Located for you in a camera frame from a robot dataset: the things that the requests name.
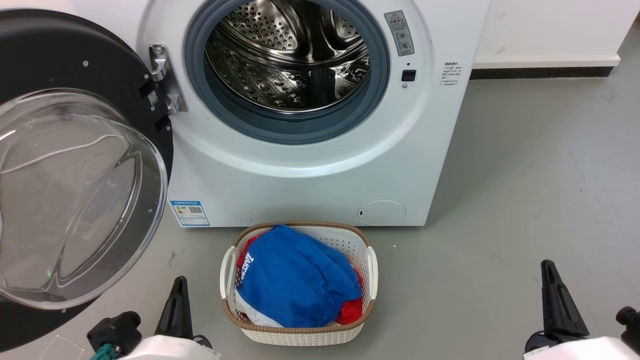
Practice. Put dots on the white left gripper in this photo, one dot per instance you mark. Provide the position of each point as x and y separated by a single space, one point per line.
170 350

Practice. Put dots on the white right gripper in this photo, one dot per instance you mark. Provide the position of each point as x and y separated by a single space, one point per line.
585 351

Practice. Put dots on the washer door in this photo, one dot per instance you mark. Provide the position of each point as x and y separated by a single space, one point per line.
75 200

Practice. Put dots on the white front-load washing machine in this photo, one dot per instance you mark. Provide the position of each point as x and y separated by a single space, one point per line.
310 185

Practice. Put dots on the silver metal door hinge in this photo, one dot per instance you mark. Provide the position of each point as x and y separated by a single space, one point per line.
165 75

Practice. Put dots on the white garment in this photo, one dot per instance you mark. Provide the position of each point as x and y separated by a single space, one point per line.
255 315

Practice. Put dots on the blue energy label sticker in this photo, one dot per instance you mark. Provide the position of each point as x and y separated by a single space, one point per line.
190 213

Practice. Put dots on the blue jersey garment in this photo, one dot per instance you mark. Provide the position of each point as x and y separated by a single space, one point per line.
300 280

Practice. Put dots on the white perforated laundry basket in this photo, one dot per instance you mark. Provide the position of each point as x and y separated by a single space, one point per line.
310 335

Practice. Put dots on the red garment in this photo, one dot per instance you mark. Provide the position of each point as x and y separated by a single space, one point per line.
350 312

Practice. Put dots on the round white filter cover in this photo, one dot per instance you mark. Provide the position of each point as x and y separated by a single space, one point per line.
381 212

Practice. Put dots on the white and black baseboard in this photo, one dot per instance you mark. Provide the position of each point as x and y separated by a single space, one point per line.
545 67

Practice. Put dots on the stainless steel perforated drum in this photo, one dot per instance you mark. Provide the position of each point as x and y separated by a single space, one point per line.
280 60

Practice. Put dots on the grey warning sticker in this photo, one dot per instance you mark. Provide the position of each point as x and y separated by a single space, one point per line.
399 32

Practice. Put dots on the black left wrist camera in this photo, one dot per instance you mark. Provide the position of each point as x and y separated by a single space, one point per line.
115 330

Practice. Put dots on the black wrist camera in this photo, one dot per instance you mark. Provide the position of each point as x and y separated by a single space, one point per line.
631 325
115 330

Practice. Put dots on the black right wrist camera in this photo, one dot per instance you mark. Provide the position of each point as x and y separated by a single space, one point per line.
631 325

